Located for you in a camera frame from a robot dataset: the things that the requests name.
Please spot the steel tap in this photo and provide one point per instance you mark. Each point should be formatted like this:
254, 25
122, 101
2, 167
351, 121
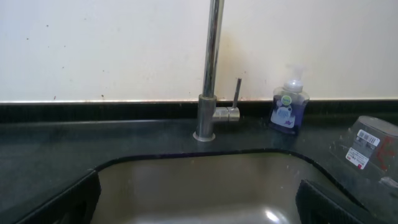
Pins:
210, 77

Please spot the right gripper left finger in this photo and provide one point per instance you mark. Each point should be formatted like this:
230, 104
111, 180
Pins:
71, 205

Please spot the clear plastic container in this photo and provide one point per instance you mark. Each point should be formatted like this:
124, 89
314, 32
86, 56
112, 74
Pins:
370, 146

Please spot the steel sink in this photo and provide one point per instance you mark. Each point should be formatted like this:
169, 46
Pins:
202, 186

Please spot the blue soap bottle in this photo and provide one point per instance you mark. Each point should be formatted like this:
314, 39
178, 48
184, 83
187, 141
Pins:
287, 112

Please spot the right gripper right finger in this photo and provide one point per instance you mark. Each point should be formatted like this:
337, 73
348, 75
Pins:
326, 208

